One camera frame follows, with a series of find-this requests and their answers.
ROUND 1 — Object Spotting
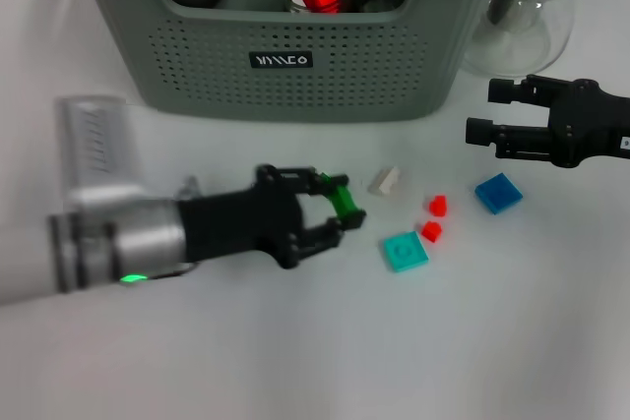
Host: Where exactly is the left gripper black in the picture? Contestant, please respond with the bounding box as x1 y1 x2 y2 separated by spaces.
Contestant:
176 165 368 270

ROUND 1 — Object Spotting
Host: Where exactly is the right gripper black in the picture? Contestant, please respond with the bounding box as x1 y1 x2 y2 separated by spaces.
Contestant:
465 73 630 169

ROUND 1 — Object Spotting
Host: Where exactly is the blue square plate brick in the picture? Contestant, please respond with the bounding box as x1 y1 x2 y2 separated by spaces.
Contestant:
474 172 524 216

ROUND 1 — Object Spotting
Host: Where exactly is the teal square plate brick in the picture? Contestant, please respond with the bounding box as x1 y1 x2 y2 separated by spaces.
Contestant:
383 230 430 273

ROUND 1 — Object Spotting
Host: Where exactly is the small red toy brick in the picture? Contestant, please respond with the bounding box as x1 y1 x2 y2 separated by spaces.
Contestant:
426 194 449 218
420 220 443 244

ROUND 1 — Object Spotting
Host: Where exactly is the grey-green perforated storage bin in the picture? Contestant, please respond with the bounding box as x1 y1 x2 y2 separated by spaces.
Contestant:
66 0 516 124

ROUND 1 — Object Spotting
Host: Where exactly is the glass carafe with black lid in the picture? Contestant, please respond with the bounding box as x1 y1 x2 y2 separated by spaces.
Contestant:
462 0 585 78

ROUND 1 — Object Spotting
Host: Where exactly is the white chunky toy brick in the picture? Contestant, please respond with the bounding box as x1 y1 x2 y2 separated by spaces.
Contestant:
367 164 408 198

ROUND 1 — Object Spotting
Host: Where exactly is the silver plug on left gripper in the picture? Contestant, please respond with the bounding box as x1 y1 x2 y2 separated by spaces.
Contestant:
179 174 203 198

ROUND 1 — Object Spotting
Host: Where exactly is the left wrist camera housing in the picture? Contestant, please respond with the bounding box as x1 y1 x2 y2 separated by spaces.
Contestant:
53 93 149 206

